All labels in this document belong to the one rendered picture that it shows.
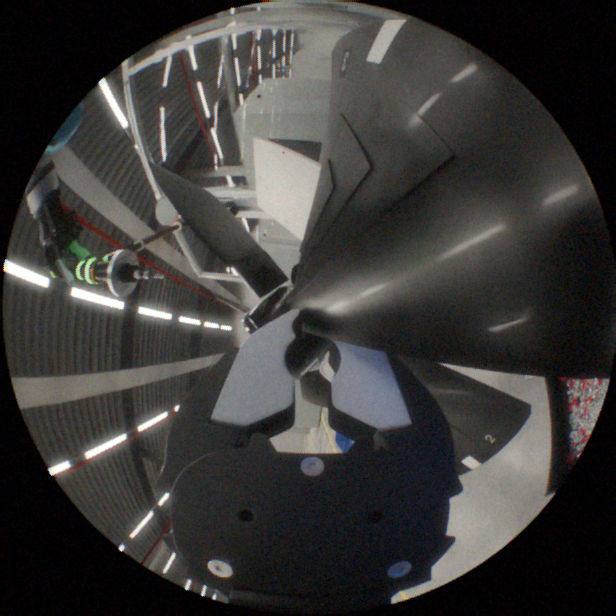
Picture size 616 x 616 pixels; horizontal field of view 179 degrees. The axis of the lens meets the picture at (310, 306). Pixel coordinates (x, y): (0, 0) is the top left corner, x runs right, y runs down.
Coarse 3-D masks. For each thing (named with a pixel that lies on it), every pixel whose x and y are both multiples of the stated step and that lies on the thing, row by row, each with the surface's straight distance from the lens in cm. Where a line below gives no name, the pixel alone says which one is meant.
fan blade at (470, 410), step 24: (408, 360) 27; (432, 384) 27; (456, 384) 27; (480, 384) 27; (456, 408) 28; (480, 408) 28; (504, 408) 28; (528, 408) 29; (456, 432) 30; (480, 432) 30; (504, 432) 30; (456, 456) 33; (480, 456) 33
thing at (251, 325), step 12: (264, 300) 31; (276, 300) 29; (252, 312) 30; (264, 312) 28; (276, 312) 28; (252, 324) 28; (264, 324) 27; (312, 336) 28; (300, 348) 27; (312, 348) 28; (324, 348) 30; (300, 360) 28; (312, 360) 29; (300, 372) 29
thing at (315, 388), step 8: (304, 376) 44; (312, 376) 43; (320, 376) 44; (304, 384) 48; (312, 384) 47; (320, 384) 47; (328, 384) 47; (304, 392) 53; (312, 392) 52; (320, 392) 50; (328, 392) 50; (312, 400) 59; (320, 400) 56
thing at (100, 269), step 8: (96, 264) 41; (104, 264) 39; (128, 264) 36; (96, 272) 40; (104, 272) 38; (120, 272) 35; (128, 272) 34; (96, 280) 42; (104, 280) 39; (128, 280) 34; (136, 280) 35
